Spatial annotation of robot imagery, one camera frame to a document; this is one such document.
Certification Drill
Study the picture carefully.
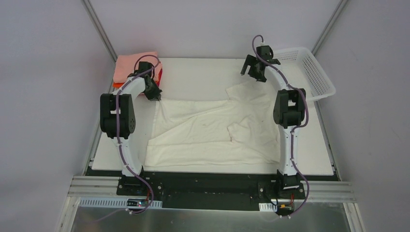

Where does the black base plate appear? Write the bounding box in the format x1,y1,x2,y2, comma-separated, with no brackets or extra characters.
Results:
117,172,306,211

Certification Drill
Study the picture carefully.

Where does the white t shirt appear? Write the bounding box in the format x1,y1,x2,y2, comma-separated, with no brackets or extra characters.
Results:
145,81,280,168

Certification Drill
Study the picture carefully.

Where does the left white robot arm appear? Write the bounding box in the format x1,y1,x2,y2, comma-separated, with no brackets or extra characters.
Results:
100,61,162,179

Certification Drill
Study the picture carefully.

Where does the white plastic basket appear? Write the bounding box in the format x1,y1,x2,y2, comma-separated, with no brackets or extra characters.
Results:
274,47,336,102

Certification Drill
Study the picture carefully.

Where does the right white cable duct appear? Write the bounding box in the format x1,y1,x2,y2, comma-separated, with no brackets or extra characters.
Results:
259,203,278,212

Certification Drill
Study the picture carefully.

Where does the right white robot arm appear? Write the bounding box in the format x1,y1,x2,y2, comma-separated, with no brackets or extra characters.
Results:
241,45,308,200

